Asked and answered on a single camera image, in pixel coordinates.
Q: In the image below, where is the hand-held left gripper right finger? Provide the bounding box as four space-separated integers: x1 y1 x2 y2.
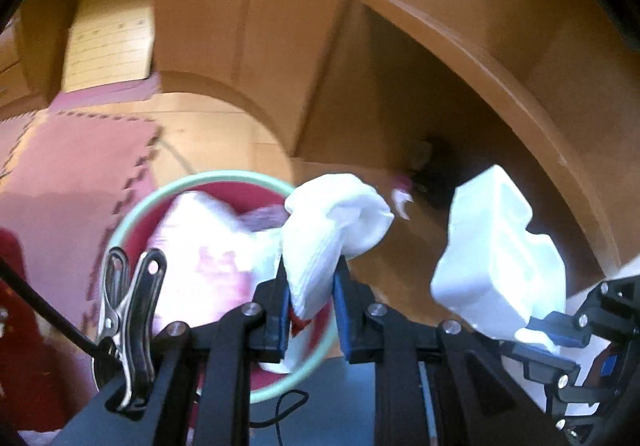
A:
332 258 581 446

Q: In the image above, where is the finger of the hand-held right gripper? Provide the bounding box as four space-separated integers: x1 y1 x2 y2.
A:
502 343 601 416
527 276 640 351

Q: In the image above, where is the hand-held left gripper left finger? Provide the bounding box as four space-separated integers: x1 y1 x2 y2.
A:
50 256 293 446

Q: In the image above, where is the white tissue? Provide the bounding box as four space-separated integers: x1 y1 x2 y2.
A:
281 172 395 321

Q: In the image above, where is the white plastic tray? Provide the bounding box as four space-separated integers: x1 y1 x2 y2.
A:
430 165 568 342

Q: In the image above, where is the pink and white packet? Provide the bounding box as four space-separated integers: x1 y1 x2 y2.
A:
150 191 286 331

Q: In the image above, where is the red basin with green rim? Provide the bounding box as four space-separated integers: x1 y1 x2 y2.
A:
102 170 341 404

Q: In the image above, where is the wooden corner shelf unit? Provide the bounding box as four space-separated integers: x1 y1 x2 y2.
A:
290 0 640 327

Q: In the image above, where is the blue cloth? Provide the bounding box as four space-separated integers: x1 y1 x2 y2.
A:
250 356 381 446

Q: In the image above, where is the small pink white wrapper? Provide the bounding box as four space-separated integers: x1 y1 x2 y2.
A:
391 175 416 221

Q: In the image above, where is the metal spring clip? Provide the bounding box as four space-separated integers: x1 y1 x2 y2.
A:
92 247 168 414

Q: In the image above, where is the dark object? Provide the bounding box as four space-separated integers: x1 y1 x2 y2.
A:
407 138 458 209

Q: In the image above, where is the pink foam mat tile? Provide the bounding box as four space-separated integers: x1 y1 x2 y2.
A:
50 73 161 109
0 110 163 327

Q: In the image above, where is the red cloth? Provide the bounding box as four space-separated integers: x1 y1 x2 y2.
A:
0 226 96 437

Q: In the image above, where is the wooden wardrobe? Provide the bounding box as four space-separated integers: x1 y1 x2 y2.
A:
150 0 371 157

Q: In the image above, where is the yellow grid board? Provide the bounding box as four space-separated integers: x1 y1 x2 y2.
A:
61 0 153 91

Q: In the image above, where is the thin black cable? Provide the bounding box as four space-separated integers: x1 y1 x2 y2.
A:
249 388 311 428

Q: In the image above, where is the grey floor cable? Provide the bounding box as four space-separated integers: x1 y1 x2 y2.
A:
160 136 198 174

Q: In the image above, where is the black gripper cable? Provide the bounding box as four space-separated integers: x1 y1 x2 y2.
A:
0 258 108 359

